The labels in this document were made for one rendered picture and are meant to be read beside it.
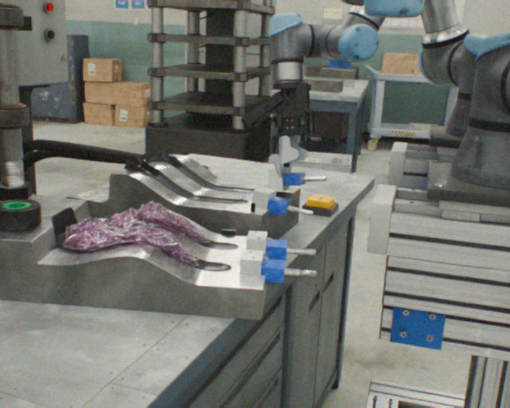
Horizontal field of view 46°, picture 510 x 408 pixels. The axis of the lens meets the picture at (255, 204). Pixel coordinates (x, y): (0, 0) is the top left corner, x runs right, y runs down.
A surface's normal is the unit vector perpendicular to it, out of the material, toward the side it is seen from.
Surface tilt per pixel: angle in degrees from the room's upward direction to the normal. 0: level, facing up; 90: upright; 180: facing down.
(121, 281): 90
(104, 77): 86
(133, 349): 0
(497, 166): 72
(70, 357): 0
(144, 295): 90
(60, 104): 90
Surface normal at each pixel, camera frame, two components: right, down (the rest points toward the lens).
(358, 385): 0.04, -0.96
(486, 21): -0.21, 0.26
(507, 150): -0.29, -0.05
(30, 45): 0.93, 0.14
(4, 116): 0.51, 0.25
